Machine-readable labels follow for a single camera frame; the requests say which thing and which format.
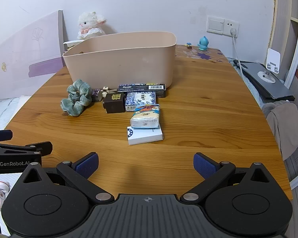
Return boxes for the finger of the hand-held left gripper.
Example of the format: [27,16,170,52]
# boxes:
[0,141,53,157]
[0,130,13,142]

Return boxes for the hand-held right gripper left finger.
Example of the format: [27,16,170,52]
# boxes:
[22,152,115,206]

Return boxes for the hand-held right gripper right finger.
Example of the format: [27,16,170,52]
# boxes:
[180,153,276,204]

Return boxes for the white card box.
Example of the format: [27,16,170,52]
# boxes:
[127,125,164,146]

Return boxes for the green plaid scrunchie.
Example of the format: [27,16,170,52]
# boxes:
[61,79,93,117]

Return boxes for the dark brown box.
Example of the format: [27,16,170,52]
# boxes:
[103,93,127,114]

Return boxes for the small purple packet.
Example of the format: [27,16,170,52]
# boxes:
[92,89,103,102]

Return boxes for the colourful tissue packet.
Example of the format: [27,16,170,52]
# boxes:
[130,104,162,130]

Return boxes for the blue white patterned box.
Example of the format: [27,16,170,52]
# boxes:
[125,92,157,112]

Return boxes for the long black box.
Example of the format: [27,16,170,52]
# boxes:
[118,83,168,98]

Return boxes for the pink plastic storage bin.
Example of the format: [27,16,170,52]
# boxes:
[63,31,177,91]

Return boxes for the light bedding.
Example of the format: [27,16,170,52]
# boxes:
[0,95,33,131]

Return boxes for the white red sneaker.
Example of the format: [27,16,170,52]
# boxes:
[0,181,10,210]

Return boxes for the pink headboard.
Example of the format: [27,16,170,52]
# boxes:
[0,10,66,105]

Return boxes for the grey cloth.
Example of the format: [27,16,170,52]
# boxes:
[262,101,298,160]

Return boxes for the grey laptop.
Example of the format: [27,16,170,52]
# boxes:
[233,59,295,101]

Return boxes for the floral table mat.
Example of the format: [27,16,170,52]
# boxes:
[175,45,225,63]

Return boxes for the gold tissue pack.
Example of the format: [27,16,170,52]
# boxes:
[64,40,86,52]

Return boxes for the blue figurine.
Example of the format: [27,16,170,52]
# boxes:
[198,36,209,51]

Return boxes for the white phone stand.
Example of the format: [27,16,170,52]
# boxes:
[258,48,281,83]

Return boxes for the white plush lamb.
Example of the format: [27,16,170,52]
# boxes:
[77,12,108,40]

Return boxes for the cream wardrobe shelf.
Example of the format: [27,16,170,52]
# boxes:
[269,0,298,90]

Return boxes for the white plug and cable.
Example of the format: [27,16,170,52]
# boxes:
[229,28,246,80]

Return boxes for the wall switch and outlet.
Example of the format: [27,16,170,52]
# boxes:
[207,15,239,36]

